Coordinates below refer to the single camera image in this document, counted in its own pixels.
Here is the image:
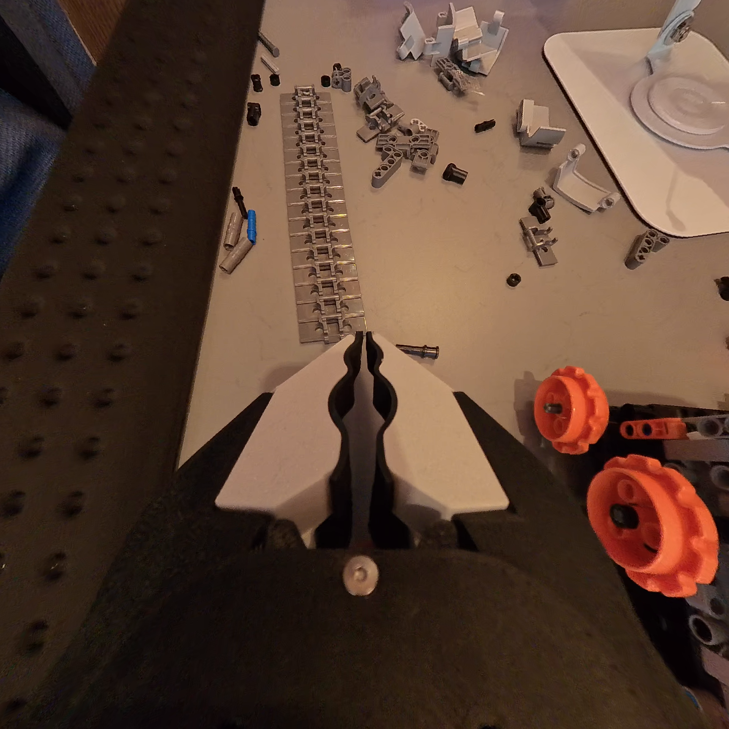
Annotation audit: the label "light grey curved block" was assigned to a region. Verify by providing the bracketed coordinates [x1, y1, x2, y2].
[515, 99, 568, 150]

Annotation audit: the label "white lamp base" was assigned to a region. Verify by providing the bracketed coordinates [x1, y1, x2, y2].
[543, 0, 729, 239]

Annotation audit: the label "dark grey angled beam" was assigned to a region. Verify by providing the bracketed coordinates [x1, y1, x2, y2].
[624, 229, 671, 270]

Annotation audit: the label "grey toy track chain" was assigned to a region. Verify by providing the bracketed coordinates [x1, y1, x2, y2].
[279, 85, 366, 345]

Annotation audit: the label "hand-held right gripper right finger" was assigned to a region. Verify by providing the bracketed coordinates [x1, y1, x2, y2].
[365, 331, 510, 549]

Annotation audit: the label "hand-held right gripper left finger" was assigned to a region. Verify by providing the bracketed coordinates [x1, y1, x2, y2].
[215, 331, 363, 549]

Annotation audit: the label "light grey angled panel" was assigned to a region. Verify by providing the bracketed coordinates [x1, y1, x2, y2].
[424, 3, 485, 58]
[461, 10, 509, 76]
[397, 2, 427, 61]

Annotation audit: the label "black perforated panel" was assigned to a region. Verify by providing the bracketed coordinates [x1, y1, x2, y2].
[0, 0, 266, 729]

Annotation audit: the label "dark grey gear connector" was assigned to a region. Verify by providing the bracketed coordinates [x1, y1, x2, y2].
[435, 56, 475, 92]

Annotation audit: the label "grey orange toy block vehicle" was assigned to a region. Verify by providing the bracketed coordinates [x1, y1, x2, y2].
[532, 366, 729, 729]

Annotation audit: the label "single grey track link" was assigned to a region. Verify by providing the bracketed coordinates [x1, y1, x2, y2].
[353, 74, 390, 109]

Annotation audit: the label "light grey curved panel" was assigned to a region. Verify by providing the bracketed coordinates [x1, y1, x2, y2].
[552, 144, 622, 214]

